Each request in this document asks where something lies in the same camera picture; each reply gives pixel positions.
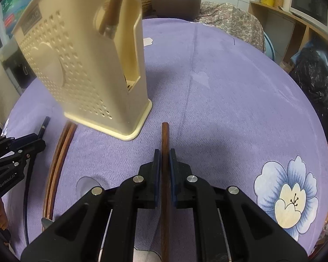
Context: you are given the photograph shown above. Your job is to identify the white microwave oven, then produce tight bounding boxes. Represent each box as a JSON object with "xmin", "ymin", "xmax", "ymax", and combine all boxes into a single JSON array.
[{"xmin": 290, "ymin": 0, "xmax": 328, "ymax": 27}]

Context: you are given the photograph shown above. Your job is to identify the beige perforated utensil holder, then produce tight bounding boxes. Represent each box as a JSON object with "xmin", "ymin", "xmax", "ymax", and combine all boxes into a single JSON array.
[{"xmin": 12, "ymin": 0, "xmax": 153, "ymax": 141}]

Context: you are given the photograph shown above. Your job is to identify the black plastic bag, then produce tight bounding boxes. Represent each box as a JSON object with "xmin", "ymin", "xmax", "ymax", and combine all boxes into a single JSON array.
[{"xmin": 289, "ymin": 45, "xmax": 328, "ymax": 141}]

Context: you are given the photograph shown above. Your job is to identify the blue water jug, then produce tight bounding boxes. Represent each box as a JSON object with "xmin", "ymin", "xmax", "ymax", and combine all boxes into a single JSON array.
[{"xmin": 0, "ymin": 0, "xmax": 36, "ymax": 37}]

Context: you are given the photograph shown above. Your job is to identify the light blue basin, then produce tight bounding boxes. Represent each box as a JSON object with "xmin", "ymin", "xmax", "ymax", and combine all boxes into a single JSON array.
[{"xmin": 264, "ymin": 31, "xmax": 275, "ymax": 60}]

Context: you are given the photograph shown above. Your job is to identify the grey water dispenser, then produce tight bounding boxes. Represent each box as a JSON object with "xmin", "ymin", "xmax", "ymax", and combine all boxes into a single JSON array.
[{"xmin": 0, "ymin": 33, "xmax": 37, "ymax": 96}]

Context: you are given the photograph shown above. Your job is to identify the purple floral tablecloth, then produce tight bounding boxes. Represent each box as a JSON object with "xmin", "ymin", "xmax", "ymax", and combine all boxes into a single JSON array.
[{"xmin": 4, "ymin": 16, "xmax": 328, "ymax": 262}]

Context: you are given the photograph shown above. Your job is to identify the black chopstick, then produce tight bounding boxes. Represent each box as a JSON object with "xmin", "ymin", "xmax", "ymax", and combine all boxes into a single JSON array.
[{"xmin": 23, "ymin": 116, "xmax": 51, "ymax": 242}]

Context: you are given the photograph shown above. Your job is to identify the paisley patterned cloth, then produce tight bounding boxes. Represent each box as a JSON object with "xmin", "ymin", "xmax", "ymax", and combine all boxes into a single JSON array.
[{"xmin": 193, "ymin": 1, "xmax": 265, "ymax": 52}]

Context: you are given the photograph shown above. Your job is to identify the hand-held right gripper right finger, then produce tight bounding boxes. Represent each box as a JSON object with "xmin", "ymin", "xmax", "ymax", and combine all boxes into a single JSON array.
[{"xmin": 168, "ymin": 148, "xmax": 308, "ymax": 262}]

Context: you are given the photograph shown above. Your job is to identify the grey white rice cooker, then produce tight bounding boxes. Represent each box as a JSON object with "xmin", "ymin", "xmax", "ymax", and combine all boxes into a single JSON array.
[{"xmin": 150, "ymin": 0, "xmax": 201, "ymax": 19}]

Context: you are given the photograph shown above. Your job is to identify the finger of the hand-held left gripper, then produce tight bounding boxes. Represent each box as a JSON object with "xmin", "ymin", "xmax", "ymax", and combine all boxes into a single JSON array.
[
  {"xmin": 0, "ymin": 139, "xmax": 46, "ymax": 176},
  {"xmin": 0, "ymin": 133, "xmax": 39, "ymax": 154}
]

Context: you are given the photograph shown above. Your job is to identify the woven wicker basket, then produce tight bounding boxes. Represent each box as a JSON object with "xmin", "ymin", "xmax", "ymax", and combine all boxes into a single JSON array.
[{"xmin": 141, "ymin": 0, "xmax": 154, "ymax": 18}]

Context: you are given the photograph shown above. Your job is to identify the light wooden shelf unit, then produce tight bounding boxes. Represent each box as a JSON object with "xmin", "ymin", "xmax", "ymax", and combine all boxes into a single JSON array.
[{"xmin": 247, "ymin": 0, "xmax": 328, "ymax": 69}]

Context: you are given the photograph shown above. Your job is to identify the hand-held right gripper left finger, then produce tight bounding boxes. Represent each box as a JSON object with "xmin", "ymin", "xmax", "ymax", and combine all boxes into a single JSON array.
[{"xmin": 20, "ymin": 149, "xmax": 162, "ymax": 262}]

